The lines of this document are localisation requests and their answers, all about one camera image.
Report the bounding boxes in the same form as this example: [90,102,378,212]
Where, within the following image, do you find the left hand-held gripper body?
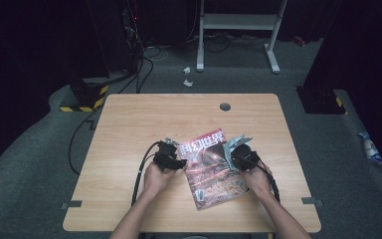
[152,136,181,172]

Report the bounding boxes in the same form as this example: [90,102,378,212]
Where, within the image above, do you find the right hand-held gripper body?
[230,142,262,173]

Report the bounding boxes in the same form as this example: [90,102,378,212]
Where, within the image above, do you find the dark equipment rack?
[87,0,140,76]

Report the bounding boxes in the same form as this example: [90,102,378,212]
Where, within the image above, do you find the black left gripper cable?
[130,141,162,207]

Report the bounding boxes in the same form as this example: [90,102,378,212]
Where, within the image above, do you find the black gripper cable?
[235,153,282,204]
[130,141,162,207]

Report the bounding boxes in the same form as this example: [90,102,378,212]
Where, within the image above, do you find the black cables under stand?
[185,30,271,55]

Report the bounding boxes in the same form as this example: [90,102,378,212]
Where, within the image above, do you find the black yellow striped base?
[59,77,110,114]

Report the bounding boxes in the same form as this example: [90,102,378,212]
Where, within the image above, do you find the red floor object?
[292,34,308,48]

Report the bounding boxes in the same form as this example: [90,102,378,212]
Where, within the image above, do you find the black floor cable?
[67,105,104,176]

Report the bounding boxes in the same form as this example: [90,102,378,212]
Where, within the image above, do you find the person's right hand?
[239,161,275,199]

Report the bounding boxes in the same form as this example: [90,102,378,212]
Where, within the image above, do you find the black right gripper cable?
[235,153,282,204]

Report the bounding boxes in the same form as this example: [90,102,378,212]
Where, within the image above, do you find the grey tape strip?
[60,199,84,211]
[300,196,324,208]

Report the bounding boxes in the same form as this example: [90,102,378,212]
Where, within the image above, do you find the person's left hand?
[142,161,177,197]

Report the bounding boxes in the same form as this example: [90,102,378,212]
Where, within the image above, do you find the red cover magazine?
[176,127,251,212]

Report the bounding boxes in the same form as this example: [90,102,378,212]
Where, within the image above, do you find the blue white packet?
[357,130,382,165]

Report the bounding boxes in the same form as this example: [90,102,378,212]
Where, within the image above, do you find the white metal stand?
[195,0,288,75]

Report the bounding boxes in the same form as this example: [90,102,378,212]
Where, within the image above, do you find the black base with yellow mark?
[294,86,349,116]

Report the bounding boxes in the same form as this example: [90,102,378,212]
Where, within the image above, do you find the light blue cloth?
[221,133,254,172]

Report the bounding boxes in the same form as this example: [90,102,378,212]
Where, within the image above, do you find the tangled cable bundle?
[118,0,167,95]

